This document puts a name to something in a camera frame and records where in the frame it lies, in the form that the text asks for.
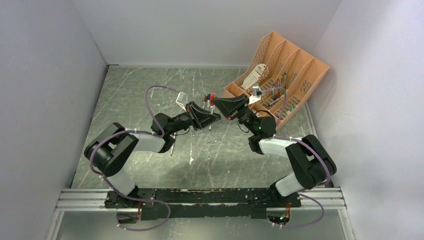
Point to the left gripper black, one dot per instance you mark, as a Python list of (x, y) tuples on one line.
[(199, 117)]

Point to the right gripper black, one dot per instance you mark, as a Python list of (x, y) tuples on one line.
[(229, 106)]

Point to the white pen brown end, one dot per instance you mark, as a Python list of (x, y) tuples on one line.
[(204, 102)]

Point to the white pen blue cap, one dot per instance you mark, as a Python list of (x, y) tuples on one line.
[(208, 102)]

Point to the white pen red tip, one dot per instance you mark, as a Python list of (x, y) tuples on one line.
[(174, 136)]

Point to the white pen grey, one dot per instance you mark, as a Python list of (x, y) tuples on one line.
[(211, 107)]

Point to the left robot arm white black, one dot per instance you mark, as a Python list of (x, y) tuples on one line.
[(109, 152)]

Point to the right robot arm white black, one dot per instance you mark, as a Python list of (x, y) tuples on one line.
[(311, 164)]

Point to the pens bundle in organizer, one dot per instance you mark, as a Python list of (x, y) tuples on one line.
[(280, 84)]

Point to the orange plastic file organizer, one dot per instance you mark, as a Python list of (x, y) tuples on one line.
[(303, 74)]

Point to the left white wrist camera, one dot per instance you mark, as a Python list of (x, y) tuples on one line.
[(182, 100)]

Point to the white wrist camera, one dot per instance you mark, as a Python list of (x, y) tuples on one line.
[(256, 94), (182, 100)]

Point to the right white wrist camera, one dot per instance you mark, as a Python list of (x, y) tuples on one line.
[(256, 94)]

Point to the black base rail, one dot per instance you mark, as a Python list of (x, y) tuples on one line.
[(159, 203)]

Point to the aluminium frame rail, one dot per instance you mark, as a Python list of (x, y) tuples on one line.
[(92, 200)]

